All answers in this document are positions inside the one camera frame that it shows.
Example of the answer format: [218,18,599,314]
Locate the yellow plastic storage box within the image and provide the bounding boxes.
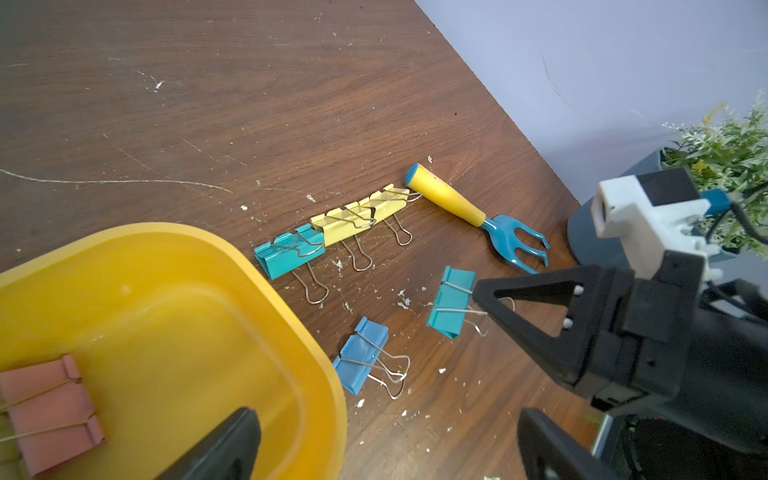
[1,223,347,479]

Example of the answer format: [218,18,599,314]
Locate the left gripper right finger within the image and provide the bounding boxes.
[517,408,619,480]

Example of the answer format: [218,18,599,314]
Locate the yellow handled garden fork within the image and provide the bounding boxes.
[405,164,550,274]

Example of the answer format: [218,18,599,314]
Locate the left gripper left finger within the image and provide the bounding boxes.
[157,407,261,480]

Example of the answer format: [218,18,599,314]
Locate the pink binder clip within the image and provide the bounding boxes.
[1,355,107,478]

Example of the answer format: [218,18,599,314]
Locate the small potted green plant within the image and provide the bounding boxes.
[566,89,768,271]

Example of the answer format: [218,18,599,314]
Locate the teal binder clip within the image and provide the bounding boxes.
[254,223,330,305]
[426,266,490,340]

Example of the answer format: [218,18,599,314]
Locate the blue binder clip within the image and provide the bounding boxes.
[332,317,411,400]

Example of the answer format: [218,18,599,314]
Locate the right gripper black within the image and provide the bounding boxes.
[472,252,767,456]

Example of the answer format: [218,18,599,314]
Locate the yellow binder clip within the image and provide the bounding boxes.
[310,202,377,272]
[360,184,422,247]

